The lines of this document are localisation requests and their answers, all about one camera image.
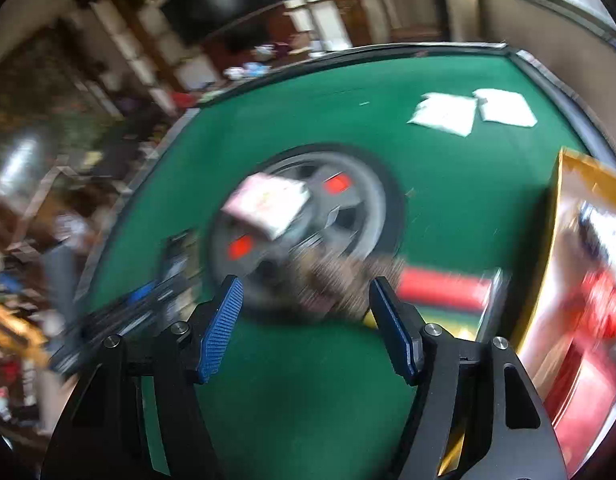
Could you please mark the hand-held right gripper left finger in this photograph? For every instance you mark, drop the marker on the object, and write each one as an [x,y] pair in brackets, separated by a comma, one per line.
[220,330]

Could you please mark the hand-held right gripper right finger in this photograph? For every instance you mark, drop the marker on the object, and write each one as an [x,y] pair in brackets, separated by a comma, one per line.
[395,330]

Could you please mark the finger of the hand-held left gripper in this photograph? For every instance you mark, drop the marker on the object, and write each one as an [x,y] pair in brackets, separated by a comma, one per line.
[137,305]

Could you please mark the yellow cardboard box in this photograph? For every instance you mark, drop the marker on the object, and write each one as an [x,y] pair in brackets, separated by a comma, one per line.
[548,260]

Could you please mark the red item in zip bag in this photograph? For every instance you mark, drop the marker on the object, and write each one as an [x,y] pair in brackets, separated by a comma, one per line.
[448,290]

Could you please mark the pink tissue pack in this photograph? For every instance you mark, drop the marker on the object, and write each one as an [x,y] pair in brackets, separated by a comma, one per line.
[265,202]

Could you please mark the round table control panel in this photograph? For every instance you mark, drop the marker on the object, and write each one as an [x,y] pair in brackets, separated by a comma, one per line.
[348,200]

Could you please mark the crumpled red plastic bag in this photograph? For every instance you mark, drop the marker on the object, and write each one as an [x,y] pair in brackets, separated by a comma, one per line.
[603,300]

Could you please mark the red plastic bag on cabinet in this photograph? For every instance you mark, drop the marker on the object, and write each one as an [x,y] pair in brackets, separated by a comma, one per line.
[182,99]

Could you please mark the white packet with red print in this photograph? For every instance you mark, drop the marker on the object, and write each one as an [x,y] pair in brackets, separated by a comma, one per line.
[443,112]

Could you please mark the plain white packet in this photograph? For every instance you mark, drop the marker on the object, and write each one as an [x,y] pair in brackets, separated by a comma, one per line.
[505,107]

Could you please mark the wooden chair with carved emblem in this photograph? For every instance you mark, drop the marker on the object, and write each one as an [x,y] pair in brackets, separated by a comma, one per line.
[343,0]

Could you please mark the standing air conditioner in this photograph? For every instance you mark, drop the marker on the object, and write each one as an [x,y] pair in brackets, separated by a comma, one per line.
[455,0]

